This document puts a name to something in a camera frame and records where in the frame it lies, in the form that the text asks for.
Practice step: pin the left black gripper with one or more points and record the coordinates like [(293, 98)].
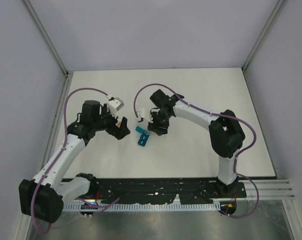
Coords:
[(118, 133)]

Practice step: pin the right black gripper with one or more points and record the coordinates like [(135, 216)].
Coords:
[(155, 127)]

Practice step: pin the teal pill organizer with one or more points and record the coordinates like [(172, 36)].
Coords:
[(143, 138)]

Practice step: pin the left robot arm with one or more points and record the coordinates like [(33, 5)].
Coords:
[(43, 197)]

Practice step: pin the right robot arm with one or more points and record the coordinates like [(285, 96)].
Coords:
[(226, 134)]

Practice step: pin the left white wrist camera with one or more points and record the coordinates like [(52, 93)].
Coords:
[(114, 104)]

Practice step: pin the white slotted cable duct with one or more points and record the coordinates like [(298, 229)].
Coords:
[(77, 206)]

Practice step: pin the left aluminium frame post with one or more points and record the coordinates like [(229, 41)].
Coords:
[(42, 31)]

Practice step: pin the aluminium frame post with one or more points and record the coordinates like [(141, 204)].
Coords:
[(42, 31), (266, 29)]

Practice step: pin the right aluminium frame post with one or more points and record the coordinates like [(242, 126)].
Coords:
[(266, 29)]

